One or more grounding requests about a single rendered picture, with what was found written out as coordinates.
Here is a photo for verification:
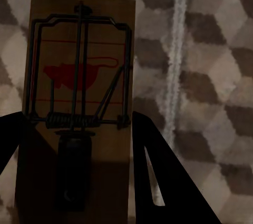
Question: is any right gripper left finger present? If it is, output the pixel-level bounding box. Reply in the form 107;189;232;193
0;111;23;174

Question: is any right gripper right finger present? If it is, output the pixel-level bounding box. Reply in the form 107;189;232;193
132;111;221;224

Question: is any mousetrap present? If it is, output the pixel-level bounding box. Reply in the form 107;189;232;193
13;0;136;224

